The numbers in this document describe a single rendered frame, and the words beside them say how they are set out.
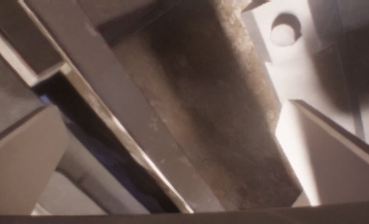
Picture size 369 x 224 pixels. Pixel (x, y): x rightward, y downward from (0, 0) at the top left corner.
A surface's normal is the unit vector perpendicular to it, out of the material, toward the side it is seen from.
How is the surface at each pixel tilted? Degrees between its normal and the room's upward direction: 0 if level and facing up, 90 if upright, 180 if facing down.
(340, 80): 0
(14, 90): 90
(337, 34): 45
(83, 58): 90
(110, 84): 90
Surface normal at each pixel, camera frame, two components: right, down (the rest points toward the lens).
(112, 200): 0.72, -0.13
